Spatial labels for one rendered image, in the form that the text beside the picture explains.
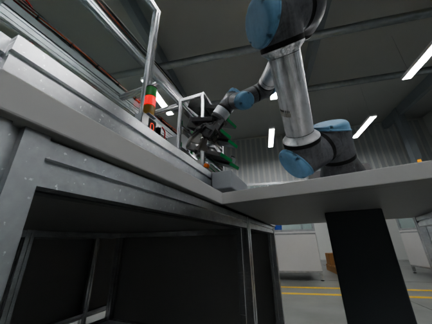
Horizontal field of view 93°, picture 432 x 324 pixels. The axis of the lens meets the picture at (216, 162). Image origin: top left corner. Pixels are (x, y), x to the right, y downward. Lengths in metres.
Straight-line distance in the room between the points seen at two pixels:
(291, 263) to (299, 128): 4.26
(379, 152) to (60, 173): 11.13
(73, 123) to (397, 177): 0.46
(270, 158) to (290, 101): 9.39
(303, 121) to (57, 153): 0.59
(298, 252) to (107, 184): 4.65
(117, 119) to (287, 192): 0.36
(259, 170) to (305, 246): 5.65
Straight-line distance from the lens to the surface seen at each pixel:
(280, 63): 0.62
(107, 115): 0.37
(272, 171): 9.80
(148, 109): 0.95
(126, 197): 0.27
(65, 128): 0.22
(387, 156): 11.24
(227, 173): 0.66
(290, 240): 4.78
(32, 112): 0.21
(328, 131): 0.77
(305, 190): 0.45
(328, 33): 5.78
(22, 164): 0.21
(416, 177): 0.46
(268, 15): 0.59
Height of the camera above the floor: 0.74
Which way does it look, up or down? 21 degrees up
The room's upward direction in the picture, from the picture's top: 1 degrees counter-clockwise
